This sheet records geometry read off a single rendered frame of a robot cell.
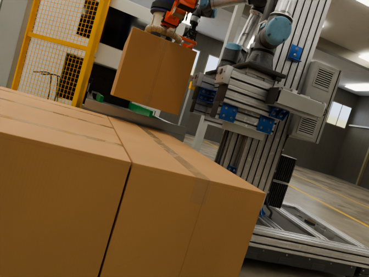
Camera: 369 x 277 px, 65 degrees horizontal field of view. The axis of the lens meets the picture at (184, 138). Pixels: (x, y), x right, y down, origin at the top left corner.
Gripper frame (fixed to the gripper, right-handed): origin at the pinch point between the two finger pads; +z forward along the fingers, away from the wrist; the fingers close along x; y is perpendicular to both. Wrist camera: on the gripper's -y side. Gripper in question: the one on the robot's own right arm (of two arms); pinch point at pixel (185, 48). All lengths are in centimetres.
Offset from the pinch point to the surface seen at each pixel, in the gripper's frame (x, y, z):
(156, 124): -13, 38, 62
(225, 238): -10, 162, 79
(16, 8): -129, -26, 11
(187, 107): 21, -19, 45
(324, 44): 504, -504, -250
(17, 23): -125, -26, 21
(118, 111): -40, 39, 60
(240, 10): 130, -252, -143
